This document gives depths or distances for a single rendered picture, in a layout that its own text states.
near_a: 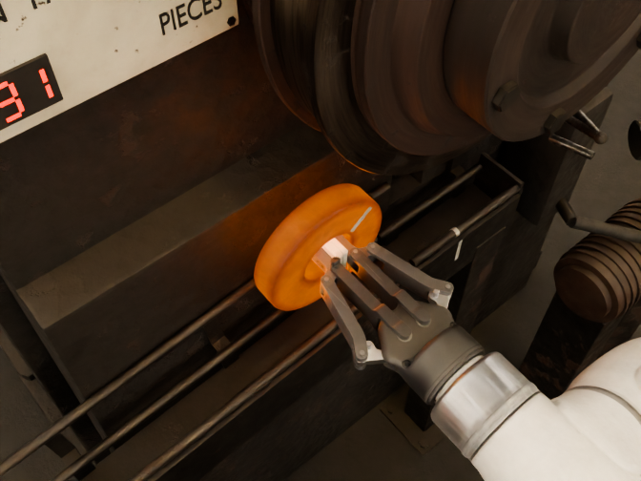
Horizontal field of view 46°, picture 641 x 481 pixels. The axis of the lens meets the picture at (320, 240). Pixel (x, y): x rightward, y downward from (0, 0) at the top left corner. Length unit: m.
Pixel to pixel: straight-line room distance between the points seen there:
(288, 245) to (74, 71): 0.26
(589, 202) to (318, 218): 1.36
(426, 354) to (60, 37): 0.40
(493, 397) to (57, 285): 0.42
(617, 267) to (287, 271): 0.63
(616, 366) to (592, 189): 1.31
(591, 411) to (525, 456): 0.08
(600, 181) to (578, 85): 1.36
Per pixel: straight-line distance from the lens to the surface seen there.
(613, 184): 2.08
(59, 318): 0.74
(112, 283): 0.75
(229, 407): 0.87
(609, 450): 0.69
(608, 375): 0.76
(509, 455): 0.67
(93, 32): 0.61
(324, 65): 0.56
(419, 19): 0.56
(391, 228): 0.97
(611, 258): 1.23
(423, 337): 0.72
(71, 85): 0.62
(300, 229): 0.73
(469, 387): 0.68
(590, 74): 0.74
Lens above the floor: 1.48
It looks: 54 degrees down
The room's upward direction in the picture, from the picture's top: straight up
